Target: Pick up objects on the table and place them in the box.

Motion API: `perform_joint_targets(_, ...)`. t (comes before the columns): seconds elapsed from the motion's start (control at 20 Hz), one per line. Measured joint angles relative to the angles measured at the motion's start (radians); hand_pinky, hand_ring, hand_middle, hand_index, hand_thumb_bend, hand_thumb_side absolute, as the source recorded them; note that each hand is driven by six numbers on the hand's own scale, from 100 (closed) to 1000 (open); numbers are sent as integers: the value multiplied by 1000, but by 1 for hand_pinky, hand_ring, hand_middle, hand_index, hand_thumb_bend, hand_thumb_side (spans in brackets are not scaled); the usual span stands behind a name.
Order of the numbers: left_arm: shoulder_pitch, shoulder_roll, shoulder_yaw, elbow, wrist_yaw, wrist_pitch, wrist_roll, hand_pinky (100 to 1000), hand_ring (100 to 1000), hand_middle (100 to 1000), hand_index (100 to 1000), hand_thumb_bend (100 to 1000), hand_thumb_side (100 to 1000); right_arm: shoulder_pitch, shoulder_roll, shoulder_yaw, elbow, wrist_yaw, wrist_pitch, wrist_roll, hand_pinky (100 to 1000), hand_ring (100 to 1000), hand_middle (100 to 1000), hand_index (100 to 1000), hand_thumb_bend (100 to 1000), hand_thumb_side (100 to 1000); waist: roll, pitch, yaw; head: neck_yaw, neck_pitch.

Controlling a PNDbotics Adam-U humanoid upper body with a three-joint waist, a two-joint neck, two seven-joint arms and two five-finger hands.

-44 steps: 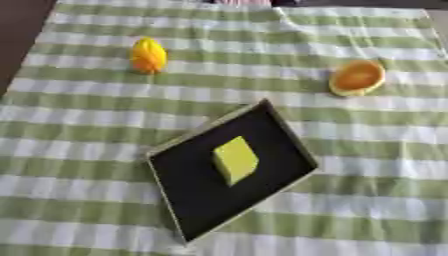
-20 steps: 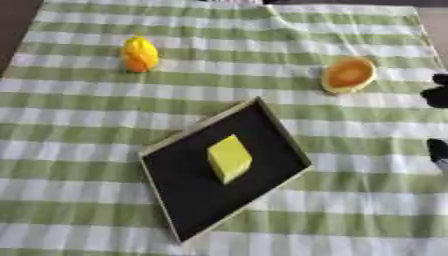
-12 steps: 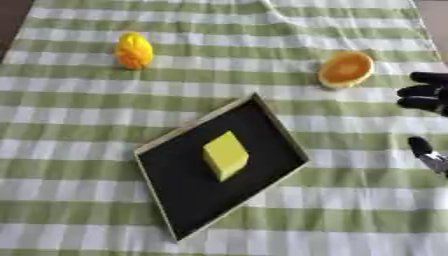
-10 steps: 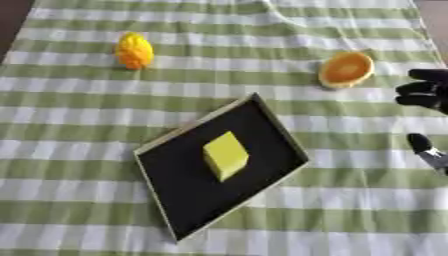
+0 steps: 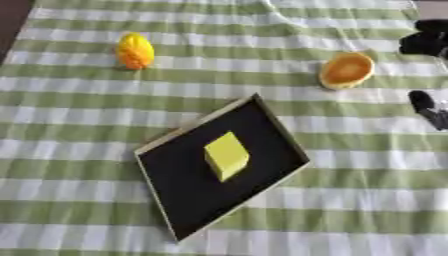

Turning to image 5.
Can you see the yellow orange toy fruit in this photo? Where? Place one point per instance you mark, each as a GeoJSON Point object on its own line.
{"type": "Point", "coordinates": [135, 50]}

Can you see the yellow rectangular block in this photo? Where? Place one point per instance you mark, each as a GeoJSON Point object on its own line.
{"type": "Point", "coordinates": [227, 155]}

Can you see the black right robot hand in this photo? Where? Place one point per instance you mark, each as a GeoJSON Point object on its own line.
{"type": "Point", "coordinates": [429, 41]}

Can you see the tan box with black inside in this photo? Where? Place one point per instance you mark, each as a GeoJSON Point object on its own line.
{"type": "Point", "coordinates": [192, 196]}

